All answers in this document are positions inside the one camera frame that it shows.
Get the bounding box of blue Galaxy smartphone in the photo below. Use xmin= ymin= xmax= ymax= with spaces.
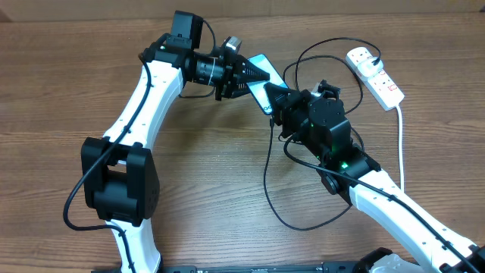
xmin=248 ymin=54 xmax=288 ymax=115

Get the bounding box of black USB charging cable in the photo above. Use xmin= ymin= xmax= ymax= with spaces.
xmin=263 ymin=36 xmax=382 ymax=232

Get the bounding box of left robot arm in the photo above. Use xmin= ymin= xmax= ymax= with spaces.
xmin=80 ymin=11 xmax=270 ymax=272

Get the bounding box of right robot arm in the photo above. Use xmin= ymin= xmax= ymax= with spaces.
xmin=264 ymin=83 xmax=484 ymax=272

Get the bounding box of white charger plug adapter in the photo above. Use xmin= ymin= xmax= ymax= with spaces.
xmin=357 ymin=58 xmax=383 ymax=78

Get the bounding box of white power strip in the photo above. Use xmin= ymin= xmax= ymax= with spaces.
xmin=346 ymin=47 xmax=405 ymax=113

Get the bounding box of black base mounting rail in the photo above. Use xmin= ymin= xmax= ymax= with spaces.
xmin=92 ymin=260 xmax=365 ymax=273

